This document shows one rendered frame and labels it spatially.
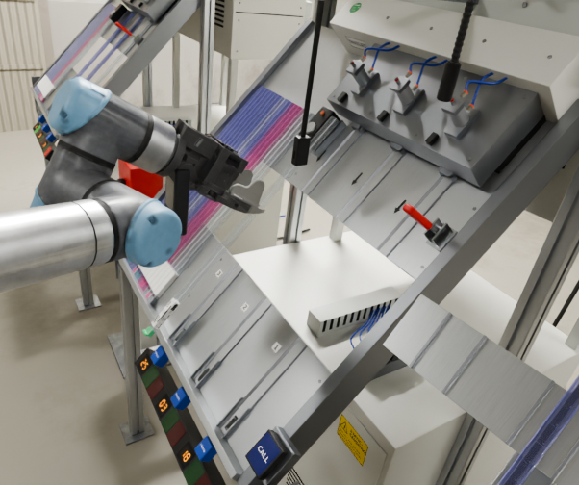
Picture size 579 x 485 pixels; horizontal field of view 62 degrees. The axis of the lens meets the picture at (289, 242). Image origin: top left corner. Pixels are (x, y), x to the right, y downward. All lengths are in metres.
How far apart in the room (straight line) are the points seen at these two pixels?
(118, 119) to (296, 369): 0.43
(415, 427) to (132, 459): 0.95
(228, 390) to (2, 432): 1.12
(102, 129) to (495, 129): 0.52
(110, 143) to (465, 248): 0.49
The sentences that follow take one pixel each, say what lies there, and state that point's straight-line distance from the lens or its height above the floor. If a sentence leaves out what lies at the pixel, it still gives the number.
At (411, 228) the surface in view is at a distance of 0.75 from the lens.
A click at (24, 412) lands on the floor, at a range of 1.87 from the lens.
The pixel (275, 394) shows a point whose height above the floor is 0.80.
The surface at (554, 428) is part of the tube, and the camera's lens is 0.49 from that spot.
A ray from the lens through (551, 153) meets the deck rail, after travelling 0.76.
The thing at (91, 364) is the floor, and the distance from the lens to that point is 1.97.
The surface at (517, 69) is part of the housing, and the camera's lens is 0.76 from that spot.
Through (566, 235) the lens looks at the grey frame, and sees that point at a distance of 0.86.
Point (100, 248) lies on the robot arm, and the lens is 0.55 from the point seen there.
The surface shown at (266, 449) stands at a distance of 0.70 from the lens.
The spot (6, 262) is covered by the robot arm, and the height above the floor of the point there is 1.10.
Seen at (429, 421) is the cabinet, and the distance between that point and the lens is 1.04.
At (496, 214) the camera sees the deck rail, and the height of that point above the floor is 1.10.
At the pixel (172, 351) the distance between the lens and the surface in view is 0.91.
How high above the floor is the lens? 1.36
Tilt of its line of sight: 30 degrees down
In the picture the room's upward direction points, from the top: 8 degrees clockwise
